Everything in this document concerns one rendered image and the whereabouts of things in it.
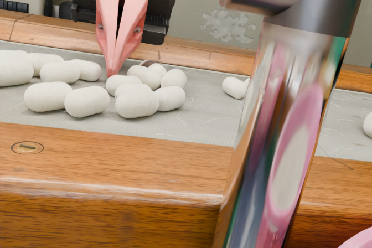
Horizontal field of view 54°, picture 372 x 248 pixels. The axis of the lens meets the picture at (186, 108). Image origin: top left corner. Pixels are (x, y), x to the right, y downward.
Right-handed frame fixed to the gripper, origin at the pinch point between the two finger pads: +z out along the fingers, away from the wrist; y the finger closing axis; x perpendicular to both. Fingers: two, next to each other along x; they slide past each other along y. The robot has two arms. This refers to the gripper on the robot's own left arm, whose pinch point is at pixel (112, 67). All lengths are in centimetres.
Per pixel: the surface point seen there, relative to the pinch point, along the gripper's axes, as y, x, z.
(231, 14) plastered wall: 64, 130, -161
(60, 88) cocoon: -3.0, -4.9, 6.5
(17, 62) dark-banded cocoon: -7.1, -2.1, 2.6
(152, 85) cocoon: 3.8, 0.7, 0.9
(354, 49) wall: 117, 95, -111
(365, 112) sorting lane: 28.3, 3.3, -1.6
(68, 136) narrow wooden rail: -0.9, -11.5, 13.4
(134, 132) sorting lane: 2.2, -5.0, 9.2
